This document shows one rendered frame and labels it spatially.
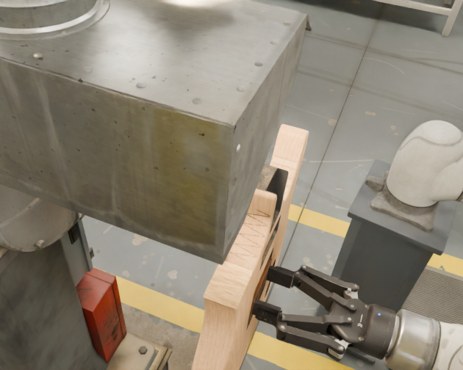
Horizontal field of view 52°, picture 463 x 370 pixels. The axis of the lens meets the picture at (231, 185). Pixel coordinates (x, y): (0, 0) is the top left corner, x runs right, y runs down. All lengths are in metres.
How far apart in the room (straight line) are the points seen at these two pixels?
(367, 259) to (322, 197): 0.94
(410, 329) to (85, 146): 0.54
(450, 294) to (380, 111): 1.32
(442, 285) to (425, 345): 1.55
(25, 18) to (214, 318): 0.42
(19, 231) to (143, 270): 1.46
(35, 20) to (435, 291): 2.05
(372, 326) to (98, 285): 0.79
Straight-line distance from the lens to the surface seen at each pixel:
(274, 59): 0.35
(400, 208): 1.43
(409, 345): 0.74
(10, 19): 0.39
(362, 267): 1.58
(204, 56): 0.35
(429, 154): 1.31
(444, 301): 2.24
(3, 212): 0.62
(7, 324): 1.03
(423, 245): 1.42
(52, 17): 0.39
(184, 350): 1.89
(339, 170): 2.61
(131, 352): 1.57
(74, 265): 1.22
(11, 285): 0.98
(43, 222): 0.68
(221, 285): 0.60
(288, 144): 0.75
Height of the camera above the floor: 1.70
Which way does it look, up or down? 45 degrees down
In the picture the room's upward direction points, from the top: 5 degrees clockwise
